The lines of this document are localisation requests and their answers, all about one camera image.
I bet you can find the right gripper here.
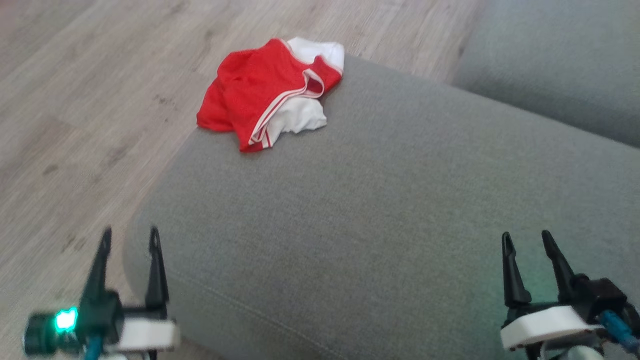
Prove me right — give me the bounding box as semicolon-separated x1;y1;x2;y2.
500;230;606;360

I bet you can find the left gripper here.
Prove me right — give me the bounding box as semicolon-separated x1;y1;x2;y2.
76;226;181;354

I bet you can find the red and white garment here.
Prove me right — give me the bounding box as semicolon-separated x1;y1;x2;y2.
196;36;346;153

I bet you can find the grey sofa seat cushion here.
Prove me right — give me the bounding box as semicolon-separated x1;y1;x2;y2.
122;52;640;360

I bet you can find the blue cable connector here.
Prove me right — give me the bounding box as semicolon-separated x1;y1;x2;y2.
599;310;640;356

